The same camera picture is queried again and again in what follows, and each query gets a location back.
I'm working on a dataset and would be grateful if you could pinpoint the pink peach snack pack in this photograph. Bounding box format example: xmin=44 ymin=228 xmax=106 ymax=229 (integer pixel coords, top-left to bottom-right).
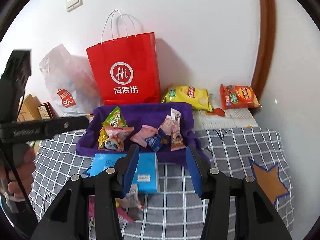
xmin=130 ymin=125 xmax=158 ymax=148

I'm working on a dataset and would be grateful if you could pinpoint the light pink candy pack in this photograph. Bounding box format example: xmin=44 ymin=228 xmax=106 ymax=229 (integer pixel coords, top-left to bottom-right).
xmin=158 ymin=115 xmax=172 ymax=136

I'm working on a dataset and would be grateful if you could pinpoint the orange Lays chips bag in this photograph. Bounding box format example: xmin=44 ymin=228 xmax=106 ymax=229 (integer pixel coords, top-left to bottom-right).
xmin=219 ymin=84 xmax=261 ymax=110

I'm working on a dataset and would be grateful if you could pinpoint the large pink snack bag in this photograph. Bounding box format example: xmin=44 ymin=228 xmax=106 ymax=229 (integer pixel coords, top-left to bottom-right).
xmin=88 ymin=196 xmax=135 ymax=223

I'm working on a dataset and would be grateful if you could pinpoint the panda print snack pack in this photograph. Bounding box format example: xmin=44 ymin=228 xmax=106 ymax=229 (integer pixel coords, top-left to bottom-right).
xmin=103 ymin=126 xmax=134 ymax=152

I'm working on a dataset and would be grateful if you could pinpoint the purple towel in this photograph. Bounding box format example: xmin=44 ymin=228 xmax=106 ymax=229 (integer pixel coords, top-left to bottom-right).
xmin=76 ymin=102 xmax=210 ymax=163

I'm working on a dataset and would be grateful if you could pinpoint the yellow Lays chips bag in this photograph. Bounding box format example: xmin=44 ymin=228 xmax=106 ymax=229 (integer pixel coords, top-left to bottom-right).
xmin=161 ymin=86 xmax=213 ymax=112

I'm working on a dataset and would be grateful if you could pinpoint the grey checked blanket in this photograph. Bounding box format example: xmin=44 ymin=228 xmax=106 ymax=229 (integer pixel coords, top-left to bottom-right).
xmin=29 ymin=127 xmax=293 ymax=239

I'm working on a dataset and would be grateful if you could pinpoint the blue Oreo mini pack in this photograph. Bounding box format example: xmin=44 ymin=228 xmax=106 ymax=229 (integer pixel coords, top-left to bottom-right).
xmin=145 ymin=128 xmax=170 ymax=153

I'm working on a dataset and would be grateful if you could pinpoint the blue tissue pack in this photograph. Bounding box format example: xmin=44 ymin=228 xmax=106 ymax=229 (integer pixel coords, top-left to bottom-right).
xmin=84 ymin=153 xmax=160 ymax=194

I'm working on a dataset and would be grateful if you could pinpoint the red paper Haidilao bag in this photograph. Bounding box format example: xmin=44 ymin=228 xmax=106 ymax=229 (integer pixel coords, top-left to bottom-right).
xmin=86 ymin=32 xmax=161 ymax=105

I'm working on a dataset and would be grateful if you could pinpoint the white Miniso plastic bag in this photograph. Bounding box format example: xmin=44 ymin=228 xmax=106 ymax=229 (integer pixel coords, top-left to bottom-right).
xmin=39 ymin=44 xmax=102 ymax=115

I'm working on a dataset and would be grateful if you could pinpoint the patterned notebook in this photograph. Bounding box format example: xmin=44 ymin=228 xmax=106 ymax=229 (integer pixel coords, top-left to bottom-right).
xmin=37 ymin=102 xmax=55 ymax=119

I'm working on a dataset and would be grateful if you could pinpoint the wooden headboard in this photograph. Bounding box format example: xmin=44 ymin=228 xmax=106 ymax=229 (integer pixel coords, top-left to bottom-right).
xmin=17 ymin=94 xmax=41 ymax=122

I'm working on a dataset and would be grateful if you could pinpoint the yellow triangular snack pack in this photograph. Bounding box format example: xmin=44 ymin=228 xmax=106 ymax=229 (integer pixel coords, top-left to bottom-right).
xmin=98 ymin=126 xmax=108 ymax=150

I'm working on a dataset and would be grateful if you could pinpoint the brown wooden door frame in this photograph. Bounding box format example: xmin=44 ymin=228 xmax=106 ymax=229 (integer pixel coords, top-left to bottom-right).
xmin=251 ymin=0 xmax=276 ymax=99

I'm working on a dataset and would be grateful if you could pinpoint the person left hand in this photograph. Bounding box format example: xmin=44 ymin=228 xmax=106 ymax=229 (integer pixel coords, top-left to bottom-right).
xmin=8 ymin=148 xmax=35 ymax=199

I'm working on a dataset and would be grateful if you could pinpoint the newspaper sheet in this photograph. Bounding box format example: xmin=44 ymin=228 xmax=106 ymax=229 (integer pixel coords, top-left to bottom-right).
xmin=193 ymin=93 xmax=258 ymax=131

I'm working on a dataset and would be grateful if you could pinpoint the white wall light switch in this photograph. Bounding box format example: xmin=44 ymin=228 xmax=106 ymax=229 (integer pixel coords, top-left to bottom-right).
xmin=66 ymin=0 xmax=83 ymax=12

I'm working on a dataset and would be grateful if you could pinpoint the long colourful wafer pack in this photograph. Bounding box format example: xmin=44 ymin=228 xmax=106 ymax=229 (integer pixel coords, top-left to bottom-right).
xmin=171 ymin=108 xmax=185 ymax=151

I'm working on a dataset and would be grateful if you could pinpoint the green triangular snack pack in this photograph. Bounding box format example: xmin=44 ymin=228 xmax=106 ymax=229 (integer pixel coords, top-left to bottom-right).
xmin=102 ymin=106 xmax=127 ymax=127

